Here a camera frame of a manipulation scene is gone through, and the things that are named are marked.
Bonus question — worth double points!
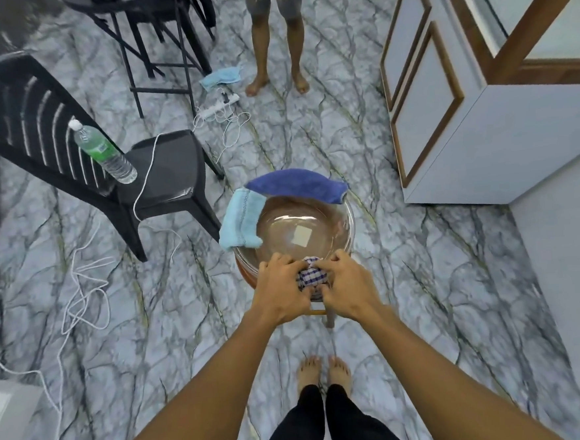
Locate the light blue cloth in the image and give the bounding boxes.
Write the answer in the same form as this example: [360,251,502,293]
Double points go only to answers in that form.
[215,187,271,253]
[199,65,243,92]

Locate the person's right forearm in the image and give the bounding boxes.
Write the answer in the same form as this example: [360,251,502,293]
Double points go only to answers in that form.
[360,293,564,440]

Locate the white power strip with cable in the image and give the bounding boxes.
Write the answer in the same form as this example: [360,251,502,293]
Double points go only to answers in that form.
[190,83,255,165]

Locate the blue white checkered cloth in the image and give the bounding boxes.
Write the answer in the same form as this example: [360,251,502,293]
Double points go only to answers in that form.
[295,255,331,293]

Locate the black plastic chair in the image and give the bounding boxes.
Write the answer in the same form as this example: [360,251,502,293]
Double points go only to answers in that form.
[0,37,232,273]

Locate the person's left forearm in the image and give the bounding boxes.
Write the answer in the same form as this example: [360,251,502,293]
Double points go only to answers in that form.
[94,307,286,440]

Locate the white device cable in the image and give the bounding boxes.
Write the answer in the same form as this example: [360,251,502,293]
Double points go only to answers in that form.
[0,131,197,440]

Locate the person's right hand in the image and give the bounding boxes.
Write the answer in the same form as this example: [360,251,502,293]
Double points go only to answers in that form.
[317,247,385,325]

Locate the clear glass bowl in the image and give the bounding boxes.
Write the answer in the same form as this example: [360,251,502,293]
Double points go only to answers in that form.
[230,190,360,289]

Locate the person's foot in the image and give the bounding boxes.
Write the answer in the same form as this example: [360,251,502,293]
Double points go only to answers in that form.
[327,355,354,396]
[295,355,325,396]

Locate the dark blue towel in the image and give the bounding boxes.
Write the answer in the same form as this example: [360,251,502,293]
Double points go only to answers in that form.
[243,164,352,211]

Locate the person's left foot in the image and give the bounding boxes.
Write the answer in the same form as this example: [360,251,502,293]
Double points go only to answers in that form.
[295,355,325,396]

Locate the wooden glass display cabinet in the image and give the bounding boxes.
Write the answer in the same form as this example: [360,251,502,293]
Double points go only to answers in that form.
[375,0,580,214]

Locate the green label plastic bottle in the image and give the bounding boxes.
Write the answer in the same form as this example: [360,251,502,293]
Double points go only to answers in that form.
[68,114,139,189]

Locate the person's black trousers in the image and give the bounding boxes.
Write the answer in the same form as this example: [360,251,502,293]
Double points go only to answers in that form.
[252,377,410,440]

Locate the person's right foot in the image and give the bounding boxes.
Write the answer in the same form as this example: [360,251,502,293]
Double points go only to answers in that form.
[327,355,354,396]

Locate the person's left hand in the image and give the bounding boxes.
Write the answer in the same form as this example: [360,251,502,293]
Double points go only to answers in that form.
[247,249,323,328]

